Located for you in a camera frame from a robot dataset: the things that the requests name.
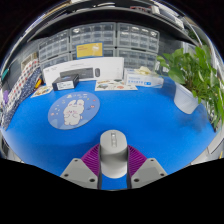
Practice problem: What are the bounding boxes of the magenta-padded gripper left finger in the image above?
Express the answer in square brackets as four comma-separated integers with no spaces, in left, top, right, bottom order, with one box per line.
[60,143,103,190]

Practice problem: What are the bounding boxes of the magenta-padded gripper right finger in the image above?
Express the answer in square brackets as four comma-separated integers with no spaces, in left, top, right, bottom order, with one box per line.
[126,144,168,190]

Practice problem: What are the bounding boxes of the grey computer mouse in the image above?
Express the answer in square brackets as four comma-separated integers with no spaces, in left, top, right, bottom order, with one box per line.
[99,129,129,179]

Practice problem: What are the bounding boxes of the round rabbit-print mouse pad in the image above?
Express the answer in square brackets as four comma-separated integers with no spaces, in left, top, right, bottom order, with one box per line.
[47,91,101,130]

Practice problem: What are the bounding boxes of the white plant pot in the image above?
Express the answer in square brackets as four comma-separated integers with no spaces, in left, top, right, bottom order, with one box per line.
[173,82,201,115]

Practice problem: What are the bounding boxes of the sticker sheet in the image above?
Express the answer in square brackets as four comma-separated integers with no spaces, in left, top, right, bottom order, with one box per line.
[94,79,138,92]
[30,85,54,98]

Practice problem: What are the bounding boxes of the small black box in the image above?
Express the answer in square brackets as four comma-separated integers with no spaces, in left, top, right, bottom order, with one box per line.
[51,73,80,92]

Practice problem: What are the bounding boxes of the white and blue tissue box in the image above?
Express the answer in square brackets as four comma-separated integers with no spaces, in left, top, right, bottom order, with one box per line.
[123,66,165,89]

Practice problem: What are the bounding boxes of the long white keyboard box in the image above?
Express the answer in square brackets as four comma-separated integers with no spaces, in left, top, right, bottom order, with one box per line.
[42,56,125,86]

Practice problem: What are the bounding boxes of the red and blue checked cloth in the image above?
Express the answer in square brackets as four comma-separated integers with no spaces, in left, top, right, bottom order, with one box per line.
[1,59,42,111]

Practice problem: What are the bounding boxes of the green leafy plant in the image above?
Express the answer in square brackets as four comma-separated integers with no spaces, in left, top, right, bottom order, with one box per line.
[156,44,224,131]

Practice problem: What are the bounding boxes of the yellow box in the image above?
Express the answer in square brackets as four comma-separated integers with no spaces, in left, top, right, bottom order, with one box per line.
[76,42,104,59]

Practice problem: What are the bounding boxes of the dark wall shelf unit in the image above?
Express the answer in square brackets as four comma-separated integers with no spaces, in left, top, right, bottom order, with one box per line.
[26,0,201,46]

